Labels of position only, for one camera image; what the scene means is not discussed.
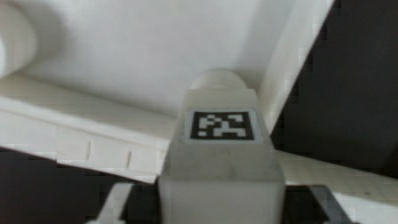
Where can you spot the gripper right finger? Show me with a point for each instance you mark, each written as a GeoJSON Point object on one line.
{"type": "Point", "coordinates": [337, 216]}

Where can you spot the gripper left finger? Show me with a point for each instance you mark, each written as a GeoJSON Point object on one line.
{"type": "Point", "coordinates": [110, 216]}

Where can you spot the white table leg with tag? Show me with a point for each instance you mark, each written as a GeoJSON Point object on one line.
{"type": "Point", "coordinates": [221, 185]}

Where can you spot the white U-shaped obstacle fence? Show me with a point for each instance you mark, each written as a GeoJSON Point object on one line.
{"type": "Point", "coordinates": [111, 138]}

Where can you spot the white square tabletop panel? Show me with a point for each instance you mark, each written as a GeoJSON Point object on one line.
{"type": "Point", "coordinates": [101, 57]}

